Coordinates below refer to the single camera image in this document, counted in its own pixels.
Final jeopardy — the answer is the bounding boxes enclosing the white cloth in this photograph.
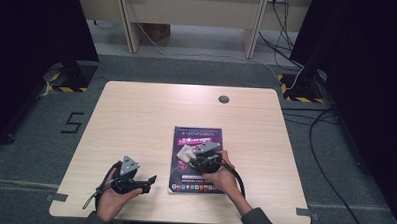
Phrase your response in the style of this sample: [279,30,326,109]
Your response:
[176,143,200,166]

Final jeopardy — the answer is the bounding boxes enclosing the grey tape piece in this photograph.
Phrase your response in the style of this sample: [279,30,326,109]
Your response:
[45,192,70,204]
[296,206,320,221]

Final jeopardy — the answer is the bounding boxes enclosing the white floor cable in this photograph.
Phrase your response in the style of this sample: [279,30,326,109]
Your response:
[133,22,306,92]

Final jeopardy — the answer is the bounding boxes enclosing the brown cardboard box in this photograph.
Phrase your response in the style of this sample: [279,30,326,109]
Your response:
[142,23,172,44]

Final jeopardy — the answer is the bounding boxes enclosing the right hand-held gripper cable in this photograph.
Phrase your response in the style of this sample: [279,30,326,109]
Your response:
[216,158,248,199]

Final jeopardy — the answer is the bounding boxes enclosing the long black floor cable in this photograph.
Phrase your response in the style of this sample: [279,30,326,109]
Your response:
[277,106,374,224]

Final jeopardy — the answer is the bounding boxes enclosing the stand base with striped tape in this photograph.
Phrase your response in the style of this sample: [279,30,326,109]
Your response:
[276,68,328,104]
[41,60,99,94]

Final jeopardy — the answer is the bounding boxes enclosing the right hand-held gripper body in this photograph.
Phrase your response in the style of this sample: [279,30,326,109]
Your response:
[188,140,226,176]

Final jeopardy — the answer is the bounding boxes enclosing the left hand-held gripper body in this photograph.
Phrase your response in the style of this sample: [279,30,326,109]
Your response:
[110,154,147,195]

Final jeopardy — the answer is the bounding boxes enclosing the glossy illustrated magazine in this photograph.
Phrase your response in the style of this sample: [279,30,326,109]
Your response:
[168,125,228,197]

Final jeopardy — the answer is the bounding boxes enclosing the black socket cables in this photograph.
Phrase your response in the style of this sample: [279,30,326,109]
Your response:
[256,0,307,71]

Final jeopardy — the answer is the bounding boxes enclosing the person's left hand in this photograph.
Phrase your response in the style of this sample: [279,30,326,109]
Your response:
[95,179,145,224]

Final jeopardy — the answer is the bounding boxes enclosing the black curtain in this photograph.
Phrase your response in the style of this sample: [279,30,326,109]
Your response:
[284,0,397,224]
[0,0,101,153]

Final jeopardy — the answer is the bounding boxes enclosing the person's right hand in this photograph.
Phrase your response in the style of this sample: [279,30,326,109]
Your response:
[201,148,242,196]

